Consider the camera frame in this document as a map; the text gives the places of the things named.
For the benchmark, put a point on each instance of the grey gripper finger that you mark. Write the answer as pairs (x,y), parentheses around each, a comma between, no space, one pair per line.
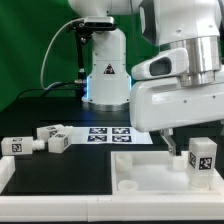
(166,135)

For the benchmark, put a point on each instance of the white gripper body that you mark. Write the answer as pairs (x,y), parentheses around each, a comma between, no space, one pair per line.
(163,103)

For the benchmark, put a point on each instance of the white square table top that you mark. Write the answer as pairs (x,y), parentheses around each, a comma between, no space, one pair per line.
(156,173)

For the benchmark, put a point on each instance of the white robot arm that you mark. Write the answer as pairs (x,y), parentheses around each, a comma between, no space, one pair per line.
(144,28)

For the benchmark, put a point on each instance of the white U-shaped fence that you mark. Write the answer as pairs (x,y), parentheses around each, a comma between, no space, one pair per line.
(93,208)

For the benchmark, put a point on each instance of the white paper marker sheet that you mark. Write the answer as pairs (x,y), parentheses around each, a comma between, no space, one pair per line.
(109,135)

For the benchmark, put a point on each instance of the green backdrop curtain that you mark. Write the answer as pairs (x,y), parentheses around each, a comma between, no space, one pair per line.
(32,48)

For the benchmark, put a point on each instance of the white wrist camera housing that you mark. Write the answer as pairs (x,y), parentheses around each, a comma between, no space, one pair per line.
(168,63)

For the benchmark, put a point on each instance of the black camera stand pole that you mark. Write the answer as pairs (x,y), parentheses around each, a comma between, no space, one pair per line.
(82,37)

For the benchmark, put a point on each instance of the grey camera on stand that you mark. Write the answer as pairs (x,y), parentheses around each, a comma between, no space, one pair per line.
(97,23)

